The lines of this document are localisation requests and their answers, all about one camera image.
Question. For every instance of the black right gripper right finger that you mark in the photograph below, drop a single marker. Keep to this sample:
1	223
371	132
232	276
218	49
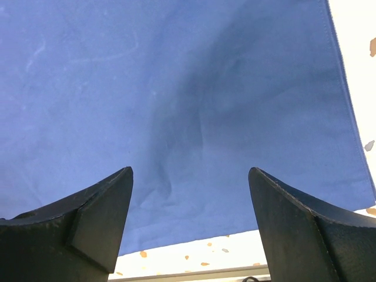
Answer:
307	239

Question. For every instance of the blue surgical drape cloth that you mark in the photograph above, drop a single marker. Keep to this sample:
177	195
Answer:
190	95

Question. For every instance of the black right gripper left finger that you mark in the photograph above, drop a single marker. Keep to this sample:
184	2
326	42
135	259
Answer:
76	238

